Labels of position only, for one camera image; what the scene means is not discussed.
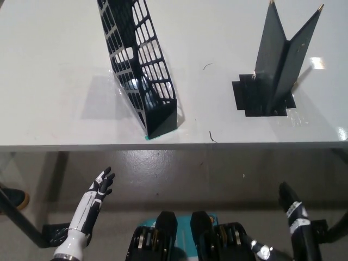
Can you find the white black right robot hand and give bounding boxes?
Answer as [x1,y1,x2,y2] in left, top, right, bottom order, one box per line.
[244,181,324,261]

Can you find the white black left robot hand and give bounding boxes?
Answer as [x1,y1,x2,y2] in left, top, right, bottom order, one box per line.
[67,166,117,247]

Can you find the dark grey folder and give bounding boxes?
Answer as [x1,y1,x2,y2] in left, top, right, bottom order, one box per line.
[253,0,325,112]

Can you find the black robot body teal tops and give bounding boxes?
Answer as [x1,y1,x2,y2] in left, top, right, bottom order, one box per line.
[125,210,258,261]

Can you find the black mesh file shelf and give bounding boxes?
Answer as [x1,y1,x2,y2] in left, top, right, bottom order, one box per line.
[96,0,179,138]

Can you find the black metal stand leg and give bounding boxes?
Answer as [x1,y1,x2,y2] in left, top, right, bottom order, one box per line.
[0,187,51,248]
[325,213,348,244]

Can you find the dark shoe tan sole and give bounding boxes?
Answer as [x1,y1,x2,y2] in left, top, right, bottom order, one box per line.
[0,184,30,215]

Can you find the teal tape strip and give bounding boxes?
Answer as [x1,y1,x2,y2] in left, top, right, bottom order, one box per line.
[143,127,180,141]

